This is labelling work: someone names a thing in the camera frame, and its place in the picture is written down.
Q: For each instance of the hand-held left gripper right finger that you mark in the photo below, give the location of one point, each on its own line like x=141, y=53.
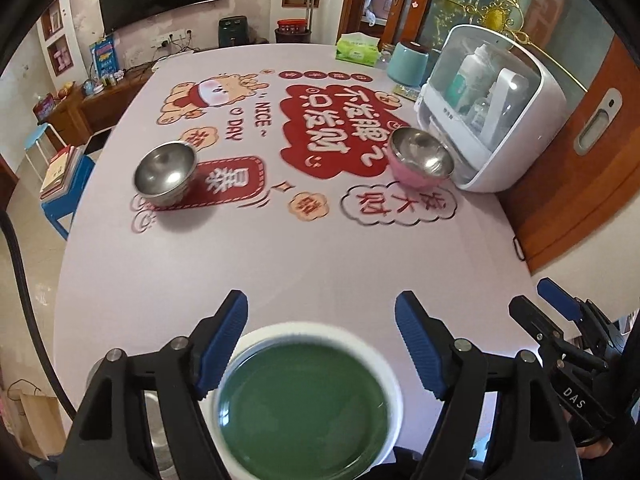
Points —
x=420, y=350

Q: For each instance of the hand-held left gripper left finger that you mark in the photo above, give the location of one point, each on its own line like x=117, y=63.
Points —
x=222, y=345

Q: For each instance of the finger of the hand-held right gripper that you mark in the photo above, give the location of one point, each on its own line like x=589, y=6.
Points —
x=557, y=295
x=532, y=322

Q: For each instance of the white paper plate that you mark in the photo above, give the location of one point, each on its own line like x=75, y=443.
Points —
x=396, y=395

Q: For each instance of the green plate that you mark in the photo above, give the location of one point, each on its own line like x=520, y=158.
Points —
x=300, y=410

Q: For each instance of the small steel bowl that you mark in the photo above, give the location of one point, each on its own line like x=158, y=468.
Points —
x=165, y=170

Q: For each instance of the pink steel-lined bowl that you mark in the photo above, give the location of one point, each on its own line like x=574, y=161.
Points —
x=417, y=152

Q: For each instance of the printed pink tablecloth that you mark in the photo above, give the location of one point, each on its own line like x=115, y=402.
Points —
x=325, y=260

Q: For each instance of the white countertop sterilizer cabinet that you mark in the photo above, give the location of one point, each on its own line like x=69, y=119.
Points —
x=530, y=125

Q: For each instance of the cardboard box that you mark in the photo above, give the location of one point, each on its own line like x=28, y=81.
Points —
x=37, y=425

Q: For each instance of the blue plastic stool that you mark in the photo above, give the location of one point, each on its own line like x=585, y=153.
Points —
x=70, y=200

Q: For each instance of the stack of books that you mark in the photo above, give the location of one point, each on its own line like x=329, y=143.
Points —
x=60, y=167

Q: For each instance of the wooden television cabinet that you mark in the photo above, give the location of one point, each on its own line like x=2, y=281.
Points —
x=100, y=105

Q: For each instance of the teal container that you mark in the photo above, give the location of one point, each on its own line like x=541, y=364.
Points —
x=406, y=67

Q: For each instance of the light blue round stool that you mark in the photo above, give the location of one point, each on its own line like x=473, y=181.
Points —
x=37, y=135

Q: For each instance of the gold ornament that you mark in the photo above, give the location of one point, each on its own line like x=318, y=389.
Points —
x=497, y=17

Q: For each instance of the green tissue box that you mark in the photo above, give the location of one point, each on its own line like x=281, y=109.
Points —
x=356, y=52

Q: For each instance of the blue standing poster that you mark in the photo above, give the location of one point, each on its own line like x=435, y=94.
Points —
x=104, y=57

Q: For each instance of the dark green air fryer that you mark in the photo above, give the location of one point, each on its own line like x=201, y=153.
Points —
x=232, y=32

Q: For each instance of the red-lidded black container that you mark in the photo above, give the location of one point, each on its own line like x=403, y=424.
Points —
x=293, y=35

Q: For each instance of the wall display niches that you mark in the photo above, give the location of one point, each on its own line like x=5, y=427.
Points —
x=60, y=55

